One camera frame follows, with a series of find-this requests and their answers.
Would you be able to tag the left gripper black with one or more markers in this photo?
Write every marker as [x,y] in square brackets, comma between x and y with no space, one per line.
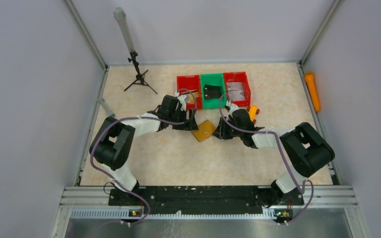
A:
[186,121]

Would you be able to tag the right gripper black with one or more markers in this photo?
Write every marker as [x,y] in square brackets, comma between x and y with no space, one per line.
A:
[226,128]

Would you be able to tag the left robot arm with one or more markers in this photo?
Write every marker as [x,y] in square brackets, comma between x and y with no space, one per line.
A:
[112,144]

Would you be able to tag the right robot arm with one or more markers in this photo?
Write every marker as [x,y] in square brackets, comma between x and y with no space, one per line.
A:
[303,150]

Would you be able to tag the gold card in red bin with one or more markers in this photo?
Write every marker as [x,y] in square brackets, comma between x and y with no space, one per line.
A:
[190,97]

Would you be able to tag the black card in green bin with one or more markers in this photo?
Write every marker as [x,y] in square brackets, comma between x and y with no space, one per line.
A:
[212,92]

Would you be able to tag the silver VIP cards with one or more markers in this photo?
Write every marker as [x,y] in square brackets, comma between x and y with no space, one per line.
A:
[236,91]

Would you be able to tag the red bin with cards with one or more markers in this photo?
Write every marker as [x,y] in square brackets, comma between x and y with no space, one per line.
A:
[239,77]

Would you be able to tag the yellow toy brick car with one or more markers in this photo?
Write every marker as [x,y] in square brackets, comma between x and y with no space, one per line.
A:
[253,111]

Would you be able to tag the red bin left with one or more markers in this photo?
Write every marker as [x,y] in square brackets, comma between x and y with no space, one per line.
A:
[190,82]

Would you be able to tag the green plastic bin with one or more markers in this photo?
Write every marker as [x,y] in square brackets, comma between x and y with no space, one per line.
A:
[213,79]

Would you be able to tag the orange flashlight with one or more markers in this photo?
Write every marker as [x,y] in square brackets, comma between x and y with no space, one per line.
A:
[309,78]

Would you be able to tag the black tripod with grey tube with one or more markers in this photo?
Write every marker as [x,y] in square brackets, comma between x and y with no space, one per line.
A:
[121,18]

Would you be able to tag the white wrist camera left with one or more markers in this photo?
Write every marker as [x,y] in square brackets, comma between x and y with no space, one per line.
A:
[182,100]

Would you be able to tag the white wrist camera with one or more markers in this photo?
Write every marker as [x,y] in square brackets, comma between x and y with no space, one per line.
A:
[231,107]
[182,100]

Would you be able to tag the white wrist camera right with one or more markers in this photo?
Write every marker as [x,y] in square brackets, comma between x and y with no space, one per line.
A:
[231,107]

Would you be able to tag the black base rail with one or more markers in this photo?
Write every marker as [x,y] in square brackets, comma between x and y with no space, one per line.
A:
[205,200]

